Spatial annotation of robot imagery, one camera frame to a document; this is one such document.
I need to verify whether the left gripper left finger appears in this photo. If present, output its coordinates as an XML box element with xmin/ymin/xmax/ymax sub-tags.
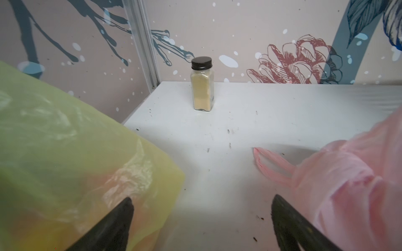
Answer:
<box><xmin>68</xmin><ymin>197</ymin><xmax>135</xmax><ymax>251</ymax></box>

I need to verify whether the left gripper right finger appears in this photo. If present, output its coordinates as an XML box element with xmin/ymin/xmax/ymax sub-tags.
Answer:
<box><xmin>271</xmin><ymin>194</ymin><xmax>341</xmax><ymax>251</ymax></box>

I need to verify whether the pink plastic bag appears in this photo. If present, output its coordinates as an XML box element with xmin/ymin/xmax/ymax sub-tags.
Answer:
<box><xmin>253</xmin><ymin>109</ymin><xmax>402</xmax><ymax>251</ymax></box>

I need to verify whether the green plastic bag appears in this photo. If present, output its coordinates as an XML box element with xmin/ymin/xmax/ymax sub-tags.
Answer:
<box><xmin>1</xmin><ymin>62</ymin><xmax>185</xmax><ymax>251</ymax></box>

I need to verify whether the pale spice jar black lid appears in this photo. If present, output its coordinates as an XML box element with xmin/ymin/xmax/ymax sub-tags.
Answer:
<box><xmin>191</xmin><ymin>56</ymin><xmax>214</xmax><ymax>112</ymax></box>

